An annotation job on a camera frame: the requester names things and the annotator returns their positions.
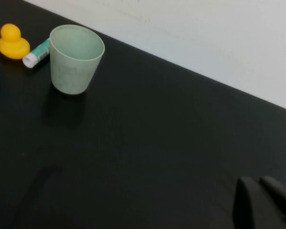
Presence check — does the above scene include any yellow rubber duck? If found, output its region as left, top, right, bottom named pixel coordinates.
left=0, top=23, right=31, bottom=60

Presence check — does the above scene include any pale green cup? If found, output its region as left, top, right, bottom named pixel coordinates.
left=49, top=24, right=105, bottom=95

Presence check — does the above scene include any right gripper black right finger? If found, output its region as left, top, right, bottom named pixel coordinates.
left=259, top=176, right=286, bottom=229

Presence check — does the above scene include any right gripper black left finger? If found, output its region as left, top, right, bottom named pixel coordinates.
left=232, top=177, right=286, bottom=229

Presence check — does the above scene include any white green glue stick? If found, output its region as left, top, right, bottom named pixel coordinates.
left=22, top=37, right=51, bottom=69

